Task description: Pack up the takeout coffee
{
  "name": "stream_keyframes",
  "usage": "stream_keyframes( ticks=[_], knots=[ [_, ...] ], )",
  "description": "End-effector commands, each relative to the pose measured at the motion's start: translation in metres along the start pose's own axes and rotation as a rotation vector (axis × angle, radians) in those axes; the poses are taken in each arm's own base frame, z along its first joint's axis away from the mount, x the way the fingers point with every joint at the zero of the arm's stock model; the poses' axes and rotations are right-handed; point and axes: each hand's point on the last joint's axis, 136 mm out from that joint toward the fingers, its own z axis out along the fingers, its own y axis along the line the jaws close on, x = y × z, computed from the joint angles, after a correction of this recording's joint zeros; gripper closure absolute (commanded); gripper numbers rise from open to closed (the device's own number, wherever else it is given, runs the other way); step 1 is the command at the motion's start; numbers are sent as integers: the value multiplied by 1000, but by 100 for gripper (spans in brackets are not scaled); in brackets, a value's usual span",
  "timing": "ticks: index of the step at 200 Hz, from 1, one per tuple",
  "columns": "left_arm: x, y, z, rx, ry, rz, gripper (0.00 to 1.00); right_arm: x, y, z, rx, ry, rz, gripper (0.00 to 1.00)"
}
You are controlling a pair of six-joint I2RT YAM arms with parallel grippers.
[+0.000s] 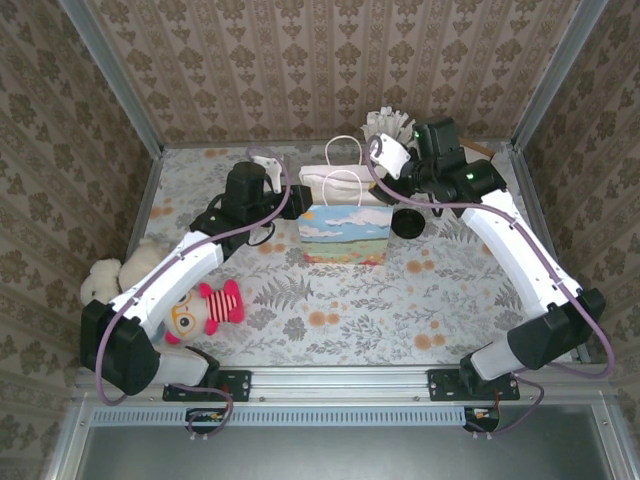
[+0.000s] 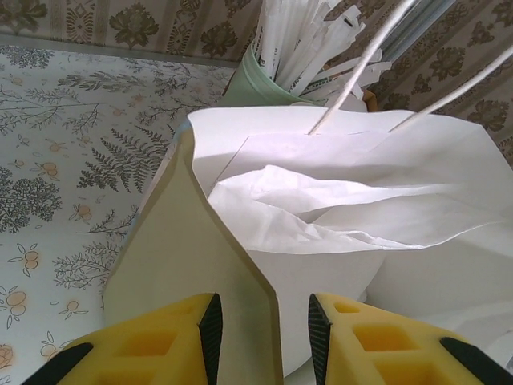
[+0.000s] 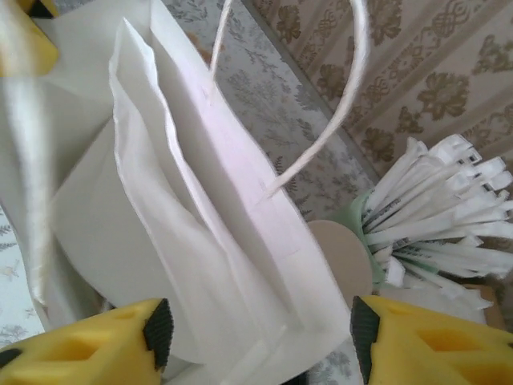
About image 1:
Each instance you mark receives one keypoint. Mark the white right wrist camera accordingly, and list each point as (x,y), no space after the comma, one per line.
(392,155)

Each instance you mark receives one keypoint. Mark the white teddy bear plush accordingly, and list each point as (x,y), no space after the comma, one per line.
(142,260)

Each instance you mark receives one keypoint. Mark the striped pink doll plush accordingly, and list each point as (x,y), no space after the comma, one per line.
(225,302)

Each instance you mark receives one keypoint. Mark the grey metal sheet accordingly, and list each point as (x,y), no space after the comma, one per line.
(340,455)

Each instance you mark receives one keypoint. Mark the aluminium table edge rail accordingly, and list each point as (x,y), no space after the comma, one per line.
(340,382)

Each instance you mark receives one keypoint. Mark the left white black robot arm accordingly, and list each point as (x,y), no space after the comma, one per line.
(165,275)

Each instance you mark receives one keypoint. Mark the landscape print paper bag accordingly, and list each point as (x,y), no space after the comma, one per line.
(345,235)

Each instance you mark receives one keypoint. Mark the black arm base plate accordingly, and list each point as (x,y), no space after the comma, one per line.
(235,385)
(442,385)

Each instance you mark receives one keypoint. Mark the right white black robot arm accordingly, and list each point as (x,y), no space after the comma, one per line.
(510,250)

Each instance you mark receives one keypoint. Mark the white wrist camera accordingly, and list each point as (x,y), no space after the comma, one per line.
(270,167)
(392,155)

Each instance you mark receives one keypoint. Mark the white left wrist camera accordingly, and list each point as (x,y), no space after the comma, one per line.
(270,167)

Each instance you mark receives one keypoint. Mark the aluminium frame post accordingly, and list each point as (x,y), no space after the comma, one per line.
(115,85)
(555,75)

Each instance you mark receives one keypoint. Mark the aluminium side rail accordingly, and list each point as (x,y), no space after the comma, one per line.
(146,200)
(532,200)

